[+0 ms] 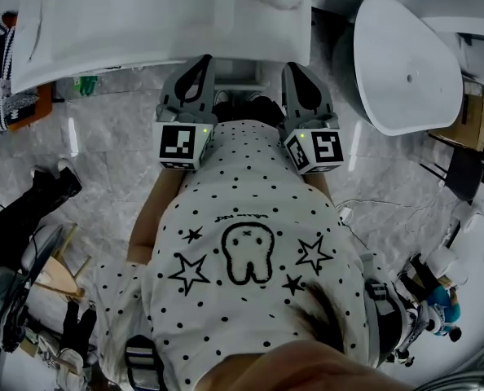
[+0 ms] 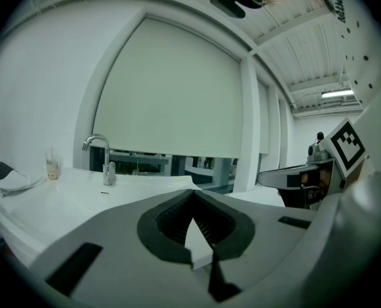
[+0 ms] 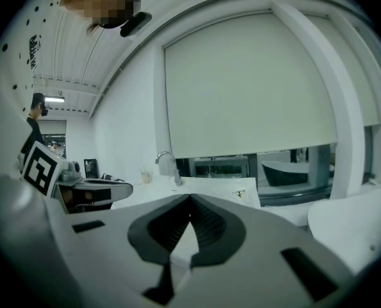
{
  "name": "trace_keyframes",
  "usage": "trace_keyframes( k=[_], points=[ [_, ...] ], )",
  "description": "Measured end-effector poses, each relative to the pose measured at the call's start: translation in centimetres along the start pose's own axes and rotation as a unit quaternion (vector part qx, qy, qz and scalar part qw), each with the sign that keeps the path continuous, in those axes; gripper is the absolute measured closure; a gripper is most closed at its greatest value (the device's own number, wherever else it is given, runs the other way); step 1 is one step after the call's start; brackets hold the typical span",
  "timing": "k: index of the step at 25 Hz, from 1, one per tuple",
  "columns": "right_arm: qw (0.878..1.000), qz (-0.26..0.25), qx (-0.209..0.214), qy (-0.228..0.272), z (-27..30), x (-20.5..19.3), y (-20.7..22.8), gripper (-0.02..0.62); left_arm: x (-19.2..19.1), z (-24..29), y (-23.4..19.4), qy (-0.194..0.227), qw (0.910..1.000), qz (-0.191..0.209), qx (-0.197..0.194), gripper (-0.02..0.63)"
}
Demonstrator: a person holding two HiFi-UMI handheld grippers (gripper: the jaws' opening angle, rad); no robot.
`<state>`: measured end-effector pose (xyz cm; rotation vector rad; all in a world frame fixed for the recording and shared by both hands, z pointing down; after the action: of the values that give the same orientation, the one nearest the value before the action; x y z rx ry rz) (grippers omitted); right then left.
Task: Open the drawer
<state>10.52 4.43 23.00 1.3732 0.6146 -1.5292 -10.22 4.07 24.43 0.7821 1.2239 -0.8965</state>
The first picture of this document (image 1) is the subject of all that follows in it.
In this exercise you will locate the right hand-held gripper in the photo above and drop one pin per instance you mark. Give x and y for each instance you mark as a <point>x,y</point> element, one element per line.
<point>325,147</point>

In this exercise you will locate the person's black trousers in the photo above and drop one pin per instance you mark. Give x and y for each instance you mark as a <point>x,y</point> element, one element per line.
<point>246,110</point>

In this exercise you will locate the person's white dotted shirt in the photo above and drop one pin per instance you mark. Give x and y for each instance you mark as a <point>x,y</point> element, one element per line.
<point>246,202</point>

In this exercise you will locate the wooden stool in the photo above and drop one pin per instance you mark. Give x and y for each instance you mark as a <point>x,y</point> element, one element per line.
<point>58,275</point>

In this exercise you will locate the person's left forearm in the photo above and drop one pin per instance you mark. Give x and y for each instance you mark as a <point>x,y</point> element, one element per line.
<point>152,218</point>

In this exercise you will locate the cardboard box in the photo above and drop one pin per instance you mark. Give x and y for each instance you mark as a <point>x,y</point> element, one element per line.
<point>470,116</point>

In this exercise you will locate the black chair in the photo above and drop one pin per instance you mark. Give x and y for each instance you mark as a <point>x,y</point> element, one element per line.
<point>464,173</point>

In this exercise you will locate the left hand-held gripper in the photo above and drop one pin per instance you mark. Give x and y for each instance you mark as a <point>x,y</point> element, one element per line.
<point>177,145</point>

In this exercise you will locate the white sink vanity cabinet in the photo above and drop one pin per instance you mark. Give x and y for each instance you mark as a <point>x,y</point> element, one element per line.
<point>164,23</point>

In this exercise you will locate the person's head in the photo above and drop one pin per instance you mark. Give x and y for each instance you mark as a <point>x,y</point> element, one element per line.
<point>307,369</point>

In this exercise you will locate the orange sofa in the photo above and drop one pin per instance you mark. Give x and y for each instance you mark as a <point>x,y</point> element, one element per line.
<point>34,108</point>

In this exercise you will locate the person's left shoe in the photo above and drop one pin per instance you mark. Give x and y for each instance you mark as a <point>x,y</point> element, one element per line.
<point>221,96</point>

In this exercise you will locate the person's shoe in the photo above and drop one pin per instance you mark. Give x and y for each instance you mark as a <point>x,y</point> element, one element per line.
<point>254,95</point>
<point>221,96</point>

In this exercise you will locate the person's right shoe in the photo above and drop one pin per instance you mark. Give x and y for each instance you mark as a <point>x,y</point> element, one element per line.
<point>254,95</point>

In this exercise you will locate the person's right forearm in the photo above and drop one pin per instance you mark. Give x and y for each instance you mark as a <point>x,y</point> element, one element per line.
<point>317,185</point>

